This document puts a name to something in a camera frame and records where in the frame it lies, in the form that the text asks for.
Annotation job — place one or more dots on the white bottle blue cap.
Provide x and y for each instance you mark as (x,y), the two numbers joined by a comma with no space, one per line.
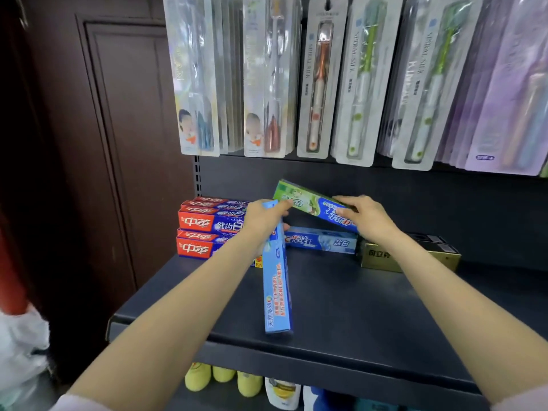
(325,400)

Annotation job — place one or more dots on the person's right hand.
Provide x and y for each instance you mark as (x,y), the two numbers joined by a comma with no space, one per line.
(372,222)

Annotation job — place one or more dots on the person's pink right sleeve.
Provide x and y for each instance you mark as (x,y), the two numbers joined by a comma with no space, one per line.
(522,402)

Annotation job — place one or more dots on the stack of blue child toothbrush packs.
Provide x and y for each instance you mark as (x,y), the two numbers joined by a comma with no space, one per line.
(192,81)

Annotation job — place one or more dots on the dark grey shelf board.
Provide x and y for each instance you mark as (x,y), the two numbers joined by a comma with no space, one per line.
(205,402)

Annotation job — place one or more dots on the orange toothbrush pack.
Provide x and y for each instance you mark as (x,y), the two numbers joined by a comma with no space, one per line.
(321,81)

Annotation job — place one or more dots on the dark grey shelf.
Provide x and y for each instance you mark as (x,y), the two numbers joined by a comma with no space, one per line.
(364,312)

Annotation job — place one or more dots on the row of green toothbrush packs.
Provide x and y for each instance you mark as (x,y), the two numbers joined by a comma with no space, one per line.
(432,89)

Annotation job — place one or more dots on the green and blue toothpaste box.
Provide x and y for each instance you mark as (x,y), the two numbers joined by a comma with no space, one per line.
(308,203)
(276,286)

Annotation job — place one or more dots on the red child toothbrush pack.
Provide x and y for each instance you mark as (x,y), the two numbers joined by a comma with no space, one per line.
(269,81)

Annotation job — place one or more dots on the person's left hand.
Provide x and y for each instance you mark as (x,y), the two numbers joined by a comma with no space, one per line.
(263,222)

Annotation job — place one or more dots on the stack of purple toothbrush packs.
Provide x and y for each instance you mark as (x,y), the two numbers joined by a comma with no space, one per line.
(505,102)

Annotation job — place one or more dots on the white plastic bag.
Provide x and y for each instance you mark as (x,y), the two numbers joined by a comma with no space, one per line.
(21,351)

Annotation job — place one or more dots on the gold toothpaste box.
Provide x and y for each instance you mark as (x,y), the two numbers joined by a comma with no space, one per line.
(381,254)

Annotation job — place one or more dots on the red plastic roll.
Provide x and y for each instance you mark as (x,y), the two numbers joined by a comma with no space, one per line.
(10,278)

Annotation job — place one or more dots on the light blue toothpaste box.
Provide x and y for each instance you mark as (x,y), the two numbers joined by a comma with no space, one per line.
(325,241)

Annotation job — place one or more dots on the yellow plastic bottle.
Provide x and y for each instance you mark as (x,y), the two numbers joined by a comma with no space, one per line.
(224,374)
(249,384)
(198,376)

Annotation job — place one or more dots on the person's left forearm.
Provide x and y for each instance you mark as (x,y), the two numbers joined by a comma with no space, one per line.
(171,321)

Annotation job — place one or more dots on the person's right forearm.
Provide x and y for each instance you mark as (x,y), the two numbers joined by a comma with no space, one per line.
(449,312)

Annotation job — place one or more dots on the green toothbrush pack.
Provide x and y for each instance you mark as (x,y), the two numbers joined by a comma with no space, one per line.
(364,89)

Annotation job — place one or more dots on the white bottle yellow label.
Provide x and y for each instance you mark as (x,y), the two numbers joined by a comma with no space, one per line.
(282,393)

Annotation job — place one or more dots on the black patterned toothpaste box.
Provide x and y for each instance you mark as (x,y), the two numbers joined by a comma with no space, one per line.
(428,238)

